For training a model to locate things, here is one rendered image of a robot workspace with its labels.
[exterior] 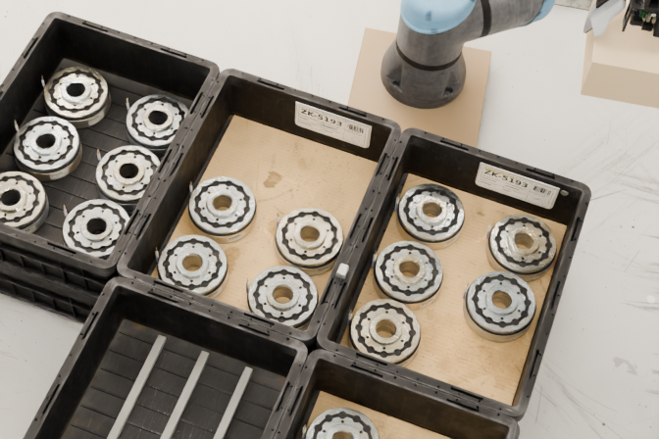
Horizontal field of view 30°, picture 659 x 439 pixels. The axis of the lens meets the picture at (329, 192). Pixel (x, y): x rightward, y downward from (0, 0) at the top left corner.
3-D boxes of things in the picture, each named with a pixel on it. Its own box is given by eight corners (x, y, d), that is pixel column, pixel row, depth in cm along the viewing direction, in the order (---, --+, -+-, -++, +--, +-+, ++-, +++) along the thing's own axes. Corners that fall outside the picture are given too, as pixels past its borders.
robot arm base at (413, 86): (383, 36, 223) (389, 0, 215) (466, 47, 223) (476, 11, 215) (377, 103, 215) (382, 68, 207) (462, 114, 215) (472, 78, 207)
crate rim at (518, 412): (403, 132, 190) (405, 123, 188) (590, 194, 186) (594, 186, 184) (312, 352, 169) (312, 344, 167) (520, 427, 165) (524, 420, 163)
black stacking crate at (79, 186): (61, 56, 207) (51, 11, 197) (224, 110, 203) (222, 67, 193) (-60, 245, 186) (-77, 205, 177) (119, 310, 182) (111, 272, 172)
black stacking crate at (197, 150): (226, 111, 203) (225, 68, 193) (395, 168, 198) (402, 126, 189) (121, 311, 182) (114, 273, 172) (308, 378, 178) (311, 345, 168)
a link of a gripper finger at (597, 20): (567, 46, 174) (617, 17, 167) (571, 15, 177) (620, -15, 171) (582, 57, 176) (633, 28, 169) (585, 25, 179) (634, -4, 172)
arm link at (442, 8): (383, 23, 212) (392, -31, 201) (453, 3, 216) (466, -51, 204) (413, 74, 207) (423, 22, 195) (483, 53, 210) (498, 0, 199)
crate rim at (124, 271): (224, 73, 195) (224, 65, 193) (403, 132, 190) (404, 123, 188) (113, 280, 174) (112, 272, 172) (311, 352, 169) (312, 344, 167)
